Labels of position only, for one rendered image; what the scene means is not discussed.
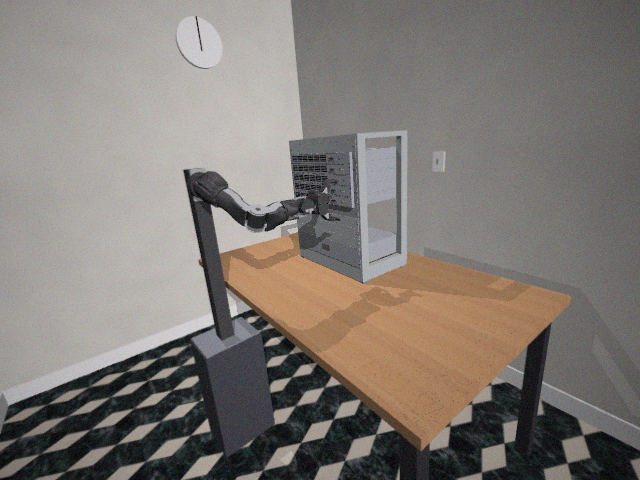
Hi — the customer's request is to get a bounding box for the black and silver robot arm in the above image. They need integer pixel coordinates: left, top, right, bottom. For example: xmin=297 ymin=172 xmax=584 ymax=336
xmin=187 ymin=168 xmax=314 ymax=233

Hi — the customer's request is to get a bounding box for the grey server rack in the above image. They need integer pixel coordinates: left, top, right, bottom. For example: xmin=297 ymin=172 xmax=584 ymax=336
xmin=289 ymin=130 xmax=408 ymax=284

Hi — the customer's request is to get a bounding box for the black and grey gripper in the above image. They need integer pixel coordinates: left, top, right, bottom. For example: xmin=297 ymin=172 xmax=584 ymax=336
xmin=307 ymin=179 xmax=340 ymax=221

